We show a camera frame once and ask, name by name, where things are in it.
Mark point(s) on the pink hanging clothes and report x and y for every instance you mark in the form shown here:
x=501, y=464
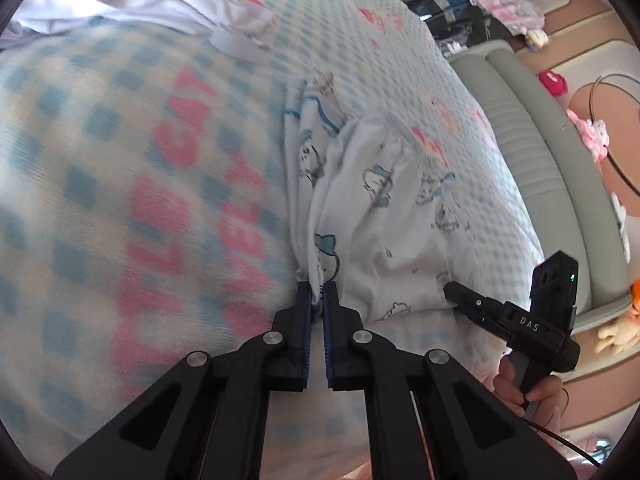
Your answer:
x=510, y=10

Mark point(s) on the pink and white plush toy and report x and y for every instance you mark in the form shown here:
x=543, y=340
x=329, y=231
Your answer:
x=592, y=135

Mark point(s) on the beige plush toy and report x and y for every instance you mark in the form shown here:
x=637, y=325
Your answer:
x=617, y=335

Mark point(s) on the small yellow plush toy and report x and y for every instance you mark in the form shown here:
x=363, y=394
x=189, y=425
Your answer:
x=536, y=37

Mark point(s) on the person's right hand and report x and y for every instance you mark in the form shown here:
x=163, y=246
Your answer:
x=545, y=392

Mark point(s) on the orange plush toy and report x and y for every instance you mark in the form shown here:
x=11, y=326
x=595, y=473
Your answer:
x=635, y=297

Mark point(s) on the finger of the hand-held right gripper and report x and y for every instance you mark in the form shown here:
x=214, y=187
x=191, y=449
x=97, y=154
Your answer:
x=472, y=302

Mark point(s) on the grey padded headboard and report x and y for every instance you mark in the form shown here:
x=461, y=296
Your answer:
x=540, y=160

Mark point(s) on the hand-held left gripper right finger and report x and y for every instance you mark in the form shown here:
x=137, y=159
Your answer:
x=330, y=340

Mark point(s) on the white charger plug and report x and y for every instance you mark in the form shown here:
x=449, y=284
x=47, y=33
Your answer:
x=452, y=49

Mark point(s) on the red plush toy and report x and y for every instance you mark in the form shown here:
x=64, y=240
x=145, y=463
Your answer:
x=552, y=82

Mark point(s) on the checkered cartoon print blanket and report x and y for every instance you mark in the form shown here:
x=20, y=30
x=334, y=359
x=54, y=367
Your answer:
x=125, y=210

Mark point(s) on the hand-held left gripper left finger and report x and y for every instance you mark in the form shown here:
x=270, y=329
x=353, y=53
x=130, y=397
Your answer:
x=305, y=340

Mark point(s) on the white cartoon print pajama pants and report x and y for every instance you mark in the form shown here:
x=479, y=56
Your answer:
x=390, y=220

